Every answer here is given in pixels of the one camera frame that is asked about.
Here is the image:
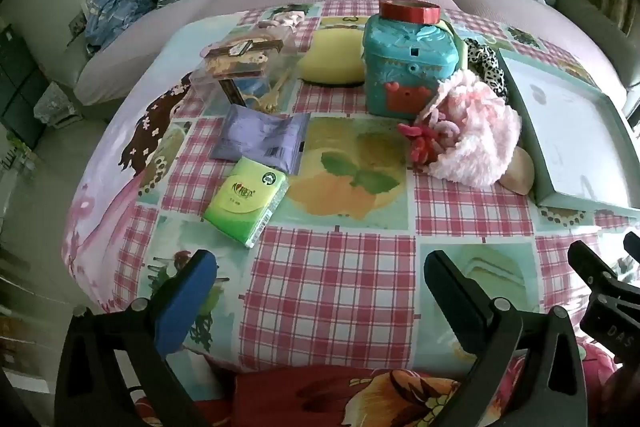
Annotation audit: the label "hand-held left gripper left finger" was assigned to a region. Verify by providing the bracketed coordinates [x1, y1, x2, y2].
[54, 249, 236, 427]

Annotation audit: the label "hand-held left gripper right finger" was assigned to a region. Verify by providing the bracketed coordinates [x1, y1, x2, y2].
[424, 250, 589, 427]

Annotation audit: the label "large green tissue pack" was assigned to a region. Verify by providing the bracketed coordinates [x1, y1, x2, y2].
[202, 156, 291, 249]

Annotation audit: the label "white tray with teal rim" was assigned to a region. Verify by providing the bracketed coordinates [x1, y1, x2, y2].
[492, 47, 640, 212]

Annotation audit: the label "pink fluffy towel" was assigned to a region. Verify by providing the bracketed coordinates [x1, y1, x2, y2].
[415, 69, 523, 188]

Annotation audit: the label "purple packet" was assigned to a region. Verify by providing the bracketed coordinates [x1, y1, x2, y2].
[209, 104, 312, 175]

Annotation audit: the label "teal embossed box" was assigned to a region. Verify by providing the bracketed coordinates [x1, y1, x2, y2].
[362, 14, 461, 122]

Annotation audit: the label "leopard print scrunchie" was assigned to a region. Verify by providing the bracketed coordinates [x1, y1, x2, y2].
[462, 38, 508, 100]

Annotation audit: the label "yellow sponge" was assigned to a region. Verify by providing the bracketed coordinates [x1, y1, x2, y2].
[297, 27, 368, 88]

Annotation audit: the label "beige round puff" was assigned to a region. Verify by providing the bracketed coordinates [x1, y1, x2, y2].
[500, 146, 536, 195]

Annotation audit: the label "red floral blanket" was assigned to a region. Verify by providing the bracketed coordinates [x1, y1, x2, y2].
[135, 364, 501, 427]

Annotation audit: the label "gold toy keys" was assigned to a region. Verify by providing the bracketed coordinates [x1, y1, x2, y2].
[245, 72, 296, 114]

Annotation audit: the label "clear plastic box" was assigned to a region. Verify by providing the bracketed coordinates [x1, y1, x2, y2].
[192, 27, 301, 112]

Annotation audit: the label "dark tufted cabinet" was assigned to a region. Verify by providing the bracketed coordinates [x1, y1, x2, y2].
[0, 27, 46, 148]

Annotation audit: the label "blue clothes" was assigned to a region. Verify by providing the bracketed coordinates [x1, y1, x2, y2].
[82, 0, 161, 55]

